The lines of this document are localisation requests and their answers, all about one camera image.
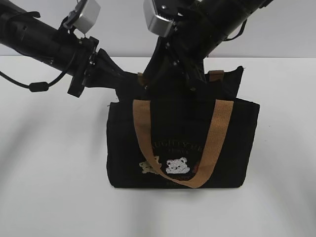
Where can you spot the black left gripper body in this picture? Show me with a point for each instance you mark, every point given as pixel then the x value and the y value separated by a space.
pixel 93 68

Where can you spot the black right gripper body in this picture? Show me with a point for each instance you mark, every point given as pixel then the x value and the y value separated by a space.
pixel 168 64

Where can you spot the black canvas tote bag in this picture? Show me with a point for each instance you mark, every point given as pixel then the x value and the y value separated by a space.
pixel 165 136

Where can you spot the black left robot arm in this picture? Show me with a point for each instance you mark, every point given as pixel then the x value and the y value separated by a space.
pixel 61 49

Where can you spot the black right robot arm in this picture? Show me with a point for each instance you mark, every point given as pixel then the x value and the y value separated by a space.
pixel 188 31

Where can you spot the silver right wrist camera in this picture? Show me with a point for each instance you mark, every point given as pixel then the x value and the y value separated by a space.
pixel 162 15

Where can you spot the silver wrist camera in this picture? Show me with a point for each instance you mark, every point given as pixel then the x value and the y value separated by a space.
pixel 84 16
pixel 162 15

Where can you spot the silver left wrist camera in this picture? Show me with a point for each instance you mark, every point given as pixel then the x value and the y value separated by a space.
pixel 84 16

